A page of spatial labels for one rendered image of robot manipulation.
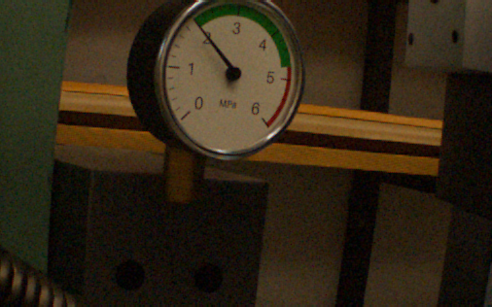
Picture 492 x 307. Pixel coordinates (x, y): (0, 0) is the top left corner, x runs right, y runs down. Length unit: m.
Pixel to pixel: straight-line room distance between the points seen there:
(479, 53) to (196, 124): 0.31
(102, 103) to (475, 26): 1.90
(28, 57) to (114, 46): 2.60
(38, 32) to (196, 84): 0.08
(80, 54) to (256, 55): 2.61
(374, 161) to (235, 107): 2.37
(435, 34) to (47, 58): 0.36
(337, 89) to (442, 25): 2.57
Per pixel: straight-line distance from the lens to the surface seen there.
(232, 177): 0.48
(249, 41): 0.44
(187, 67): 0.43
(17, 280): 0.36
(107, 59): 3.07
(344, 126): 2.78
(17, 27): 0.47
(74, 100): 2.54
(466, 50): 0.71
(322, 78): 3.30
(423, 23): 0.80
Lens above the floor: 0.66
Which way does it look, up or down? 3 degrees down
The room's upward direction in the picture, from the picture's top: 6 degrees clockwise
